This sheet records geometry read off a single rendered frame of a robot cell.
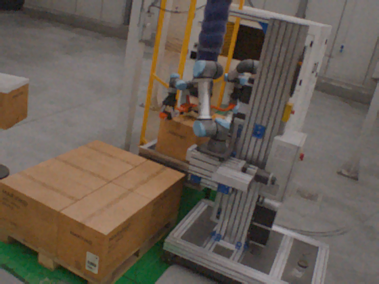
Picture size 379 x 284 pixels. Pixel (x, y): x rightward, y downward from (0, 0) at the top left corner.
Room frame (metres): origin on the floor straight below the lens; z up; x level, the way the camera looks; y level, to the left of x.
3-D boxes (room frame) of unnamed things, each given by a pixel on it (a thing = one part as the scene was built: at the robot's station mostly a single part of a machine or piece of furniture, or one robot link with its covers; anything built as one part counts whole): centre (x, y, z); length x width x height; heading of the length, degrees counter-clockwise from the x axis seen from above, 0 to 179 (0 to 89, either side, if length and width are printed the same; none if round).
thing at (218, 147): (2.75, -0.21, 1.09); 0.15 x 0.15 x 0.10
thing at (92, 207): (2.87, 0.65, 0.34); 1.20 x 1.00 x 0.40; 158
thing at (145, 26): (4.42, 0.69, 1.62); 0.20 x 0.05 x 0.30; 158
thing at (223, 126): (2.75, -0.21, 1.20); 0.13 x 0.12 x 0.14; 121
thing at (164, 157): (3.39, 0.12, 0.58); 0.70 x 0.03 x 0.06; 68
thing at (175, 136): (3.71, -0.01, 0.75); 0.60 x 0.40 x 0.40; 155
